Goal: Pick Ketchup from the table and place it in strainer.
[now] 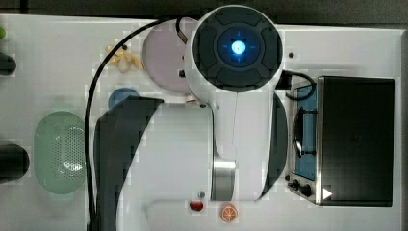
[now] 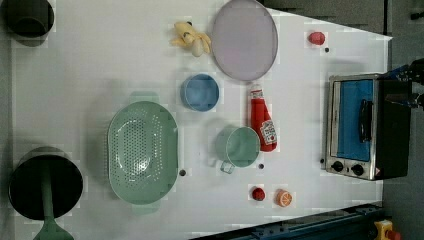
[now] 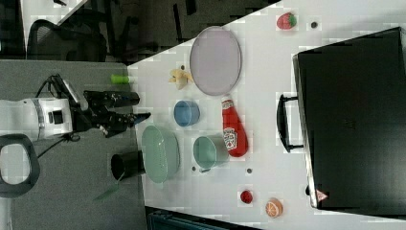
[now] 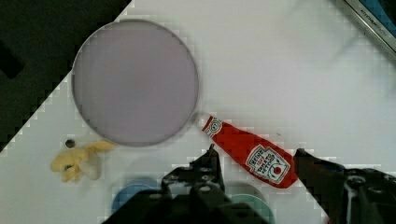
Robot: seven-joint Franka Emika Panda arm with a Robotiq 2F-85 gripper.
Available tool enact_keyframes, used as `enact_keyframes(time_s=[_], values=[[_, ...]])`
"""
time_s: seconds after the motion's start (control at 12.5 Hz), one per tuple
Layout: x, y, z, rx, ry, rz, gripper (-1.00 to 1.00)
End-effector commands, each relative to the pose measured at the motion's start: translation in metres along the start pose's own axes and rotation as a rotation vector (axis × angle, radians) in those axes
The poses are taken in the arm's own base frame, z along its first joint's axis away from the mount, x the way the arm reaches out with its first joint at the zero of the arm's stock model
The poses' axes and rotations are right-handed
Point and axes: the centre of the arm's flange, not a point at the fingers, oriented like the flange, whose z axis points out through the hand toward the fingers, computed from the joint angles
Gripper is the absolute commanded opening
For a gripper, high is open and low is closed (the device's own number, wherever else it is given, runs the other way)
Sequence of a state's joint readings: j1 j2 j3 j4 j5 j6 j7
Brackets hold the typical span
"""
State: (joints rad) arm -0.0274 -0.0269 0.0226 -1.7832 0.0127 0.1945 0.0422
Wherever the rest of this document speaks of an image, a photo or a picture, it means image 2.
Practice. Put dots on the red plush ketchup bottle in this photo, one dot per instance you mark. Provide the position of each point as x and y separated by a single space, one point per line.
260 119

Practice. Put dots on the blue bowl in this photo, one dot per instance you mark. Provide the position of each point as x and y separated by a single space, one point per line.
200 93

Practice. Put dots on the green spatula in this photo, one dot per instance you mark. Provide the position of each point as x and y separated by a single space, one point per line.
50 229

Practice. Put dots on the red toy strawberry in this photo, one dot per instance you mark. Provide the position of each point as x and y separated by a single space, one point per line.
317 38

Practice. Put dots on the lilac round plate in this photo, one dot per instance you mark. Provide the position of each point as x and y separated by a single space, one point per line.
244 40

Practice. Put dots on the black pot with spatula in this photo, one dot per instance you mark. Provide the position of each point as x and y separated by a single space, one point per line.
25 184

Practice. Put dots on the orange slice toy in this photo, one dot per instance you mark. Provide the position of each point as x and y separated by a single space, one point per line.
283 198

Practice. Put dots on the blue metal frame rail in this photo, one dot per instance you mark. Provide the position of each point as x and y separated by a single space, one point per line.
353 223

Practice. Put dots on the silver toaster oven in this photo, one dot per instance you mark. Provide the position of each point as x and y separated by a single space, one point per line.
368 127

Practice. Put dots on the red toy tomato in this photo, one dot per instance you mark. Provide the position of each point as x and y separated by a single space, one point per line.
258 194

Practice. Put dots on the yellow red clamp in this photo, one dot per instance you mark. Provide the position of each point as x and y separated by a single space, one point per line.
385 231

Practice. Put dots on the green mug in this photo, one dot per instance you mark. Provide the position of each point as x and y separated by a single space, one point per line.
237 147

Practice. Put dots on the green plastic strainer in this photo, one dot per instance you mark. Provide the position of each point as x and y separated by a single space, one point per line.
142 152

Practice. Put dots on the yellow plush banana bunch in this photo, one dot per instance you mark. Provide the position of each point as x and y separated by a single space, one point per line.
189 37

